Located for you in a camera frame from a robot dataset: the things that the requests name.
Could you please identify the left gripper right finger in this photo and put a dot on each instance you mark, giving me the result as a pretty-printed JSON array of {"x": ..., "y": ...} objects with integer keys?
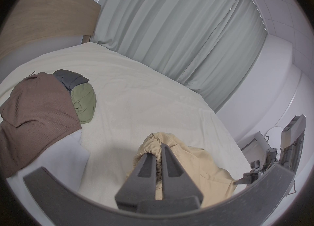
[{"x": 186, "y": 192}]

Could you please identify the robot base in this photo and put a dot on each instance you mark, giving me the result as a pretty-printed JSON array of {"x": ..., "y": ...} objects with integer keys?
[{"x": 261, "y": 140}]

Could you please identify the tan shorts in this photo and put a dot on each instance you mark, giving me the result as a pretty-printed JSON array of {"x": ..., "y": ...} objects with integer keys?
[{"x": 196, "y": 171}]

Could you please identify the pale grey curtain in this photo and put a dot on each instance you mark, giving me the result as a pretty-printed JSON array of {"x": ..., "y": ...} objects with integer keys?
[
  {"x": 228, "y": 56},
  {"x": 159, "y": 24}
]

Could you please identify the green garment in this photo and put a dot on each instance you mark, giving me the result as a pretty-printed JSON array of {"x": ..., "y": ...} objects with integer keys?
[{"x": 84, "y": 102}]

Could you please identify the bed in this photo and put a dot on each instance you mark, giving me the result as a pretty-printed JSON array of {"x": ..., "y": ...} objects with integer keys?
[{"x": 147, "y": 92}]

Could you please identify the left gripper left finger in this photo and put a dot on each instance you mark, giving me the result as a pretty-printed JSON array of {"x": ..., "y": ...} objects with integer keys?
[{"x": 130, "y": 196}]

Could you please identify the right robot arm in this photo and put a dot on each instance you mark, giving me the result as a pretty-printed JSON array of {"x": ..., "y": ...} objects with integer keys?
[{"x": 292, "y": 132}]

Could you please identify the white garment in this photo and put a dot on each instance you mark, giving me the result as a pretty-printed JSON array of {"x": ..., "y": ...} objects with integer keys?
[{"x": 66, "y": 151}]

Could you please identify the brown garment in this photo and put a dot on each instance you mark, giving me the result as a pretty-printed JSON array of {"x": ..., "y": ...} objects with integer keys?
[{"x": 36, "y": 112}]

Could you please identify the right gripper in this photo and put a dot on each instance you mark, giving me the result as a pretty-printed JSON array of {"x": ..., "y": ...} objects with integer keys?
[{"x": 251, "y": 178}]

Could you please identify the black garment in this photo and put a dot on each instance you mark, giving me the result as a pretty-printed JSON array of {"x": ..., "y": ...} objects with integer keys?
[{"x": 66, "y": 78}]

